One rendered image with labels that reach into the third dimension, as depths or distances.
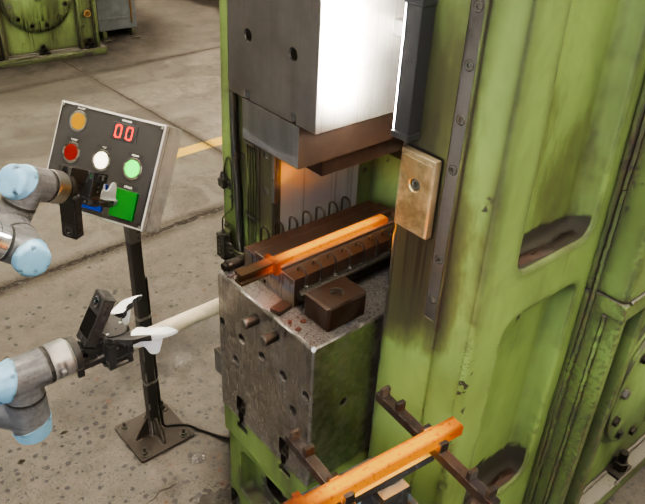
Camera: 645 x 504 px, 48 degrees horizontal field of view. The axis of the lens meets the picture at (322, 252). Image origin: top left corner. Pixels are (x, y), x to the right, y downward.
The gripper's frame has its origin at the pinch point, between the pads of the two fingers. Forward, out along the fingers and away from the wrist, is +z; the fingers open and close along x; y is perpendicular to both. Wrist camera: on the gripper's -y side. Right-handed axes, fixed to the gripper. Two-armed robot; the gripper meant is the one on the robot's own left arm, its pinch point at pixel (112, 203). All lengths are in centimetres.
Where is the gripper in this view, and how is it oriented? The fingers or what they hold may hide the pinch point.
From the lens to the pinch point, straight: 190.3
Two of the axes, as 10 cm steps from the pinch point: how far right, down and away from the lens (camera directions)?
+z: 3.4, 0.1, 9.4
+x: -9.1, -2.6, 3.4
